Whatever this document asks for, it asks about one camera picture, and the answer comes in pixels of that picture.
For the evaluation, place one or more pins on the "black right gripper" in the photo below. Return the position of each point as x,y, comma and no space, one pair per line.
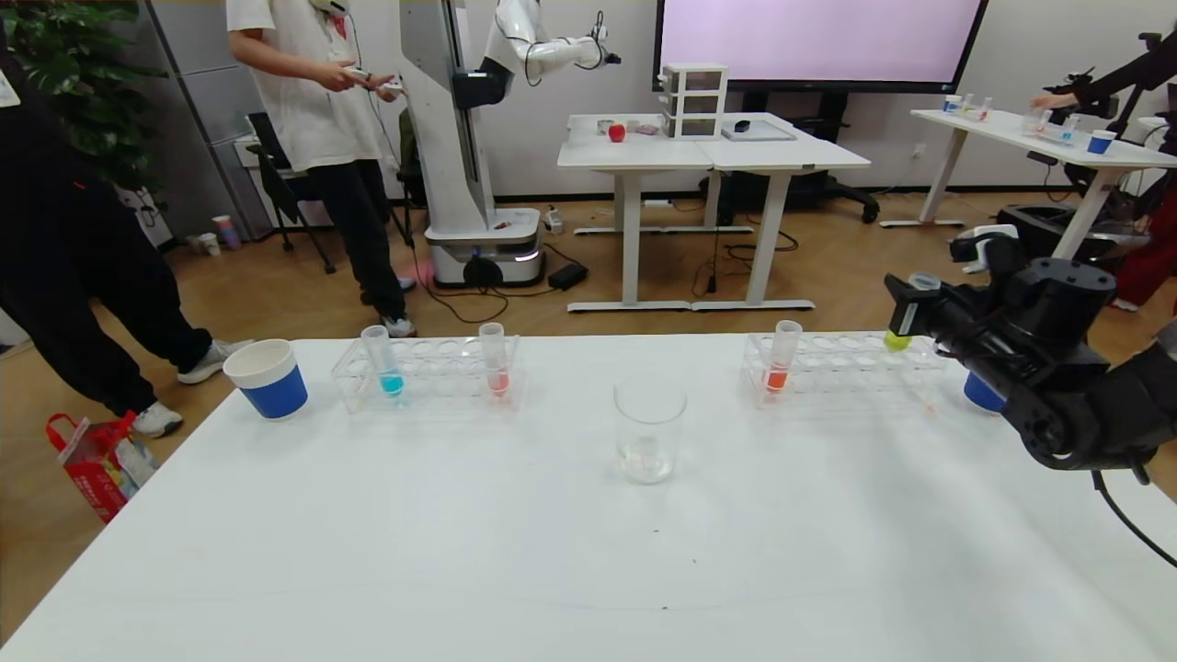
908,315

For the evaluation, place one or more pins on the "yellow pigment test tube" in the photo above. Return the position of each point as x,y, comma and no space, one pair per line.
897,342

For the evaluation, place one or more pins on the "red pigment test tube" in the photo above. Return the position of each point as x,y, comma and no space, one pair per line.
498,382
776,378

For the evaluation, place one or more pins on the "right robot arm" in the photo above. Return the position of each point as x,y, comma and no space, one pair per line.
1085,414

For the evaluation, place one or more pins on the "clear plastic test tube rack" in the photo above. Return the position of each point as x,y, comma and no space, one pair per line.
837,372
441,382

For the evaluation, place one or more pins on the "small test tube rack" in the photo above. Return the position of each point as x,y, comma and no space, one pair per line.
1048,136
973,115

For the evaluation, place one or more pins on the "clear glass beaker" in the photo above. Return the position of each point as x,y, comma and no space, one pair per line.
649,455

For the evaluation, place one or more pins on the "blue pigment test tube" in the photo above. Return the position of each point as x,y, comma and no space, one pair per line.
392,383

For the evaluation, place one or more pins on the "blue white paper cup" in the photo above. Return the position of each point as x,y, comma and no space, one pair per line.
271,391
982,393

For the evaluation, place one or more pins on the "white standing desk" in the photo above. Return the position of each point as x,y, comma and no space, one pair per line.
598,152
791,156

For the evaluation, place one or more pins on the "long white desk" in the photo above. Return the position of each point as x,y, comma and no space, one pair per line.
1011,133

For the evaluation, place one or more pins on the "black display stand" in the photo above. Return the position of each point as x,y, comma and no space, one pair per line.
832,106

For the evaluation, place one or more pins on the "grey mouse pad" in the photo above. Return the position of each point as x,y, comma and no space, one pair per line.
772,136

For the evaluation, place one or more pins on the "white drawer organizer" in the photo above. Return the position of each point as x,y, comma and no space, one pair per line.
694,101

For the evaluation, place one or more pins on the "red apple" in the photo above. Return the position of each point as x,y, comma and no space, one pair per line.
617,133

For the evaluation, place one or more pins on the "black power adapter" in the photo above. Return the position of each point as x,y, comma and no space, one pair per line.
568,278

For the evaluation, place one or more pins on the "black tripod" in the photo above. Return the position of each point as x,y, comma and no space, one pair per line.
1149,42

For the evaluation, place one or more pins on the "white power strip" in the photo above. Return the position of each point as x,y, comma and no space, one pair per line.
554,222

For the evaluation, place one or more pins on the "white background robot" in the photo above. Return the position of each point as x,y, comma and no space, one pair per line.
446,138

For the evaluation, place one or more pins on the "person in white shirt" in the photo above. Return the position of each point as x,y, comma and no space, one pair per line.
313,110

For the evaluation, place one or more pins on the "black office chair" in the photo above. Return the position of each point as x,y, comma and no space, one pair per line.
276,152

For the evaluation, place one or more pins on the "small white cup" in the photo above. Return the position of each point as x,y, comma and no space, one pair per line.
210,246

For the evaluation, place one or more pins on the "grey metal cabinet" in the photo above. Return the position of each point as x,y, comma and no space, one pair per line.
198,83

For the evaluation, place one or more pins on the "white plant pot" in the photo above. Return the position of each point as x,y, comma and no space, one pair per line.
147,221

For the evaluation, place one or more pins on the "red shopping bag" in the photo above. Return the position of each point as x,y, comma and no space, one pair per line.
97,469

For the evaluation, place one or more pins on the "person in black clothes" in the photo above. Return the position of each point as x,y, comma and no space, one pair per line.
55,230

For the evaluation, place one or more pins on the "green potted plant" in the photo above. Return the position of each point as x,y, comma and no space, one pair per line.
74,64

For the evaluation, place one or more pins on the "large wall display screen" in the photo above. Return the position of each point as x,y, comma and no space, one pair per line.
818,46

